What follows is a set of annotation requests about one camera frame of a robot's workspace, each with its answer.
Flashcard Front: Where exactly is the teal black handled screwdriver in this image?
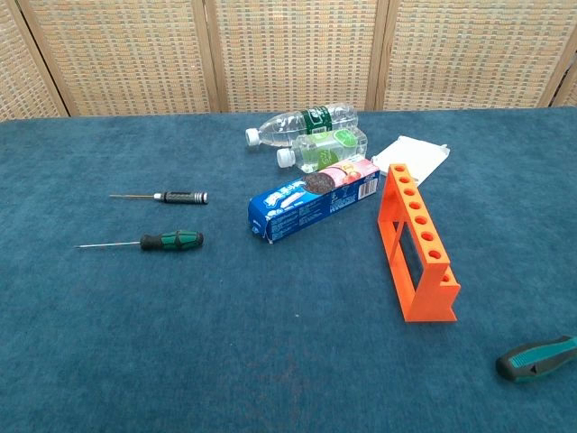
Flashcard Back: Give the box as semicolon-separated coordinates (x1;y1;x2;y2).
495;334;577;385

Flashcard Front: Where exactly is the black silver precision screwdriver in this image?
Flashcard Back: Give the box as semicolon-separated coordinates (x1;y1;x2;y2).
109;190;209;206

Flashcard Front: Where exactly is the orange tool rack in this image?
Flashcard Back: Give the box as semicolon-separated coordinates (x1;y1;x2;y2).
376;162;462;324

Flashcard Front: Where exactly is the blue cookie box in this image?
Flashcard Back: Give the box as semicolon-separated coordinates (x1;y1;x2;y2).
247;157;381;245

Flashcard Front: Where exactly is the clear bottle light green label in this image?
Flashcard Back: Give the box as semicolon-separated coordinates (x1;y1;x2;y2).
276;127;369;174

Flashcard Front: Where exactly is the clear bottle dark green label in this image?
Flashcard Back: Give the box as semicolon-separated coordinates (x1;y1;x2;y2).
244;103;360;149

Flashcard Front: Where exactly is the woven folding screen panel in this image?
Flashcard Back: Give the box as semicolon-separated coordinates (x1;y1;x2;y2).
0;0;69;122
550;58;577;108
16;0;221;117
374;0;577;112
200;0;389;114

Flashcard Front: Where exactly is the blue felt table cover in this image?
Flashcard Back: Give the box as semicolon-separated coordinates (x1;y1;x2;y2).
0;106;577;433

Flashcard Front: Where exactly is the green black handled screwdriver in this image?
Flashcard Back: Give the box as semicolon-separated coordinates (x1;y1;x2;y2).
74;230;205;253

